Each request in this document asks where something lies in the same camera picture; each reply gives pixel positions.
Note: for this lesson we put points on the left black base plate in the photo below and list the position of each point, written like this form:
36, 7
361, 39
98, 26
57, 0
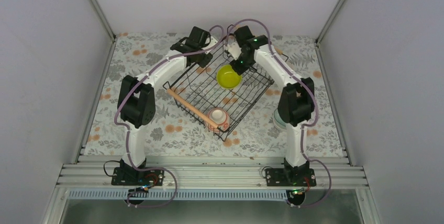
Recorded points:
128, 177

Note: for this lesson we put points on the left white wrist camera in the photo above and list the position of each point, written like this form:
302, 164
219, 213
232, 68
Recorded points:
212, 42

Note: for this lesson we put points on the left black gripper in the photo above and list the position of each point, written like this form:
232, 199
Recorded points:
203, 63

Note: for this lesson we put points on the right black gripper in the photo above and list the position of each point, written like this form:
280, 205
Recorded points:
239, 69

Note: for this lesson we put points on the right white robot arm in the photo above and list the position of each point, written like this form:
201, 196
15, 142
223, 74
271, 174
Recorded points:
296, 103

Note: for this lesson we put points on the yellow-green bowl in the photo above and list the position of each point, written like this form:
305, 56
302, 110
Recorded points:
227, 78

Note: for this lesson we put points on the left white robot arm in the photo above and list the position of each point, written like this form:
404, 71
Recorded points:
137, 103

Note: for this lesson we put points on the white bowl orange rim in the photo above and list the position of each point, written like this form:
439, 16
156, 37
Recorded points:
220, 117

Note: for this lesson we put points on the white ceramic bowl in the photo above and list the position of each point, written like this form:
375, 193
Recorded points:
282, 128

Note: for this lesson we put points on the pale green bowl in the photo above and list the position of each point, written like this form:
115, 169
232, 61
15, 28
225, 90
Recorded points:
277, 119

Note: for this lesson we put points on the aluminium rail frame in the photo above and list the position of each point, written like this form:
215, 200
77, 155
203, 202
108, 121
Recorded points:
212, 173

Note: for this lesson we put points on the black wire dish rack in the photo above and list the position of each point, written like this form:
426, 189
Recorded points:
196, 92

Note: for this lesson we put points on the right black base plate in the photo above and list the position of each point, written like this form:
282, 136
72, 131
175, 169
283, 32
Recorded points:
279, 177

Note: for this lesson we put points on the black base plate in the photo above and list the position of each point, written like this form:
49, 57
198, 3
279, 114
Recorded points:
128, 177
279, 177

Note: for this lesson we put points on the white slotted cable duct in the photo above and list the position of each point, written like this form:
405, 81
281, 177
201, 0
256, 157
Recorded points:
181, 194

